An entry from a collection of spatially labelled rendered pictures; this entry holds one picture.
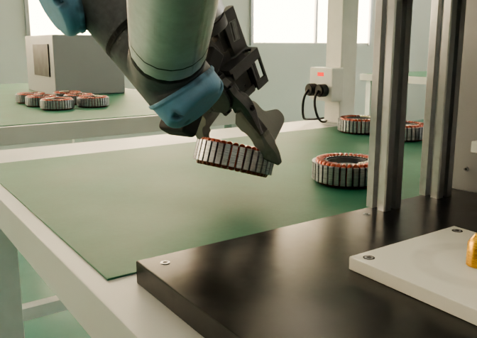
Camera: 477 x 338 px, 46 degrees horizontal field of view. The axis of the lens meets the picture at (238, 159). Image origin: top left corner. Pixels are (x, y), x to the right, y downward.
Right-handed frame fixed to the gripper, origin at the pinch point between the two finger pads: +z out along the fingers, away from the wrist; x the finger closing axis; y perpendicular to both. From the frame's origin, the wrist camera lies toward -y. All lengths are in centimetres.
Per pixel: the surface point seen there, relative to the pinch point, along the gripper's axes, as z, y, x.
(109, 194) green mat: -0.5, -12.7, 14.9
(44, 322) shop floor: 88, -12, 120
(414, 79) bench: 167, 280, 124
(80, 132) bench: 24, 22, 89
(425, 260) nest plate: -4.8, -12.4, -33.3
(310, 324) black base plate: -10.5, -25.1, -31.2
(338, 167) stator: 8.3, 10.6, -8.1
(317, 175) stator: 10.1, 9.8, -4.4
